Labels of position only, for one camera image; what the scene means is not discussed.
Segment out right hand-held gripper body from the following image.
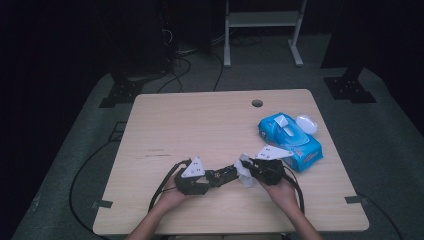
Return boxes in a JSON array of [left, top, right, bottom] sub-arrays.
[[253, 144, 294, 186]]

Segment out person's right hand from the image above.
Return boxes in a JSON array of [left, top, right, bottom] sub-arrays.
[[259, 176, 300, 212]]

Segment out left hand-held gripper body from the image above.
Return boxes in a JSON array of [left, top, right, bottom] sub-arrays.
[[173, 156, 212, 196]]

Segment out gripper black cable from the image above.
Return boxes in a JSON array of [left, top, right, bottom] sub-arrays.
[[148, 158, 193, 213], [282, 165, 306, 215]]

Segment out black floor cable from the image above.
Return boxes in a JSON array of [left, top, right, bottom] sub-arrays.
[[68, 139, 116, 239], [356, 192, 405, 240]]

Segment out tangled black floor cables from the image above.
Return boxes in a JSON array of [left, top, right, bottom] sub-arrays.
[[156, 31, 225, 94]]

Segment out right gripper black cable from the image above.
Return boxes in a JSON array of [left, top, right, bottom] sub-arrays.
[[282, 165, 306, 215]]

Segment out white wet wipe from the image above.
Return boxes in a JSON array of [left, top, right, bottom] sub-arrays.
[[273, 113, 290, 128], [233, 153, 256, 189]]

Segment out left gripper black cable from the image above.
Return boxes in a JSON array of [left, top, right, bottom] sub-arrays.
[[148, 158, 193, 213]]

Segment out black stand base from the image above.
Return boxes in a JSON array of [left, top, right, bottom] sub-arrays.
[[323, 66, 378, 104], [98, 78, 145, 109]]

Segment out person's left hand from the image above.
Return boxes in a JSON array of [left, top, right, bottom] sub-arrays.
[[152, 176, 198, 213]]

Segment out black tape strip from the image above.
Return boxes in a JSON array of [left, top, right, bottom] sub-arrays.
[[91, 199, 114, 210], [344, 195, 369, 205]]

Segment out white metal stand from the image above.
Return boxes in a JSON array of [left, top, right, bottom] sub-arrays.
[[223, 0, 308, 69]]

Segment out blue wet wipes pack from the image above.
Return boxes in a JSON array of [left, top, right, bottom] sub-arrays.
[[257, 112, 324, 174]]

